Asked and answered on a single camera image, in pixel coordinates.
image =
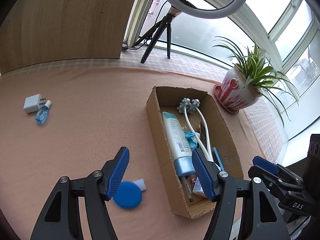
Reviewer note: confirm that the pink pot saucer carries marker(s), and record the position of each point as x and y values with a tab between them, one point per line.
217	92

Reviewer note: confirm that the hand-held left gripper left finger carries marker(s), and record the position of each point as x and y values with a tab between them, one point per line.
117	175

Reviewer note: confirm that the black tripod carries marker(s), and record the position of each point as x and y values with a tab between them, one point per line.
166	21

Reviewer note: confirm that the red white flower pot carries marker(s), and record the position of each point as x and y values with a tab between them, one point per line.
237	90

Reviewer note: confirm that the white checkered cloth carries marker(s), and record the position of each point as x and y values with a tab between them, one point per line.
195	62

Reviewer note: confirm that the blue plastic clip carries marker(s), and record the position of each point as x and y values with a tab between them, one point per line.
191	140

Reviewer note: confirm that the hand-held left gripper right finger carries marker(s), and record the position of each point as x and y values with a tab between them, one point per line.
203	177

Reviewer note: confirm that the white blue lotion tube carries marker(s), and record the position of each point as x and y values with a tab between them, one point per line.
175	132

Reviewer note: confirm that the printed tissue pack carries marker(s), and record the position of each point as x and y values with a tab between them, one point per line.
198	188

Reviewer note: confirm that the green spider plant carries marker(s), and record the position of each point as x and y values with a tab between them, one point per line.
257	70

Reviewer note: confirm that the cardboard box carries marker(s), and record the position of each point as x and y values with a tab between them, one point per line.
220	127

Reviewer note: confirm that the white window frame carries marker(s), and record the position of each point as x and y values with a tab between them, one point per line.
137	17

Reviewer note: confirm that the wooden board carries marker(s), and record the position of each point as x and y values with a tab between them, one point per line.
62	22

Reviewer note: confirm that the yellow ruler card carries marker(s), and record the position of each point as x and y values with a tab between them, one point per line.
203	135

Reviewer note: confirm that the black ballpoint pen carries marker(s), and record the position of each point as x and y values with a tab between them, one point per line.
188	192

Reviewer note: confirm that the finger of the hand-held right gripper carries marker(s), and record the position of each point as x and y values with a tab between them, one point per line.
267	177
262	161

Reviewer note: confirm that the small blue bottle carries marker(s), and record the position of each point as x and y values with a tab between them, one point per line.
42	115

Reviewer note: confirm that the white roller massager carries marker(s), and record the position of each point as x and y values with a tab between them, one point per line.
186	102

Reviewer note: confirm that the white charger plug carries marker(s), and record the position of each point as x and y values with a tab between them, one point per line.
32	103

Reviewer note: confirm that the blue round lid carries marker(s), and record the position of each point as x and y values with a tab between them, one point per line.
128	196

